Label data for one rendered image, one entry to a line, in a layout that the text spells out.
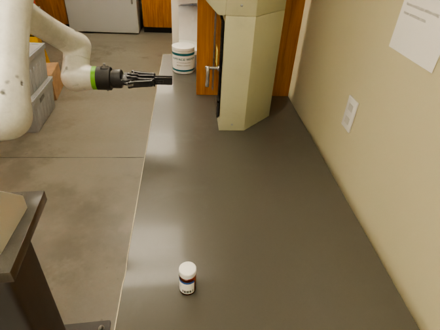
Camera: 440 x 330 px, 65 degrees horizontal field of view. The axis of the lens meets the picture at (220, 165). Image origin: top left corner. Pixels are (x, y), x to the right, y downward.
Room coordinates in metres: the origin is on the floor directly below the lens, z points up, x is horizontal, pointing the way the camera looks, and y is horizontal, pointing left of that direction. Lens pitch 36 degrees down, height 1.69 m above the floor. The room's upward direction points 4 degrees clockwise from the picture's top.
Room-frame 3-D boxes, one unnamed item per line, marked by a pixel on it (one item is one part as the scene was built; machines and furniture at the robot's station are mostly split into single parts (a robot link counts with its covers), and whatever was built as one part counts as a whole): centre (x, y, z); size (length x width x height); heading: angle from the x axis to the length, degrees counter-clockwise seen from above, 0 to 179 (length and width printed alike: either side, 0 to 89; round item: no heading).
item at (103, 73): (1.30, 0.48, 1.15); 0.09 x 0.06 x 0.12; 7
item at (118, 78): (1.31, 0.41, 1.14); 0.09 x 0.08 x 0.07; 97
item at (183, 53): (1.99, 0.26, 1.02); 0.13 x 0.13 x 0.15
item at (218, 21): (1.46, 0.04, 1.19); 0.30 x 0.01 x 0.40; 6
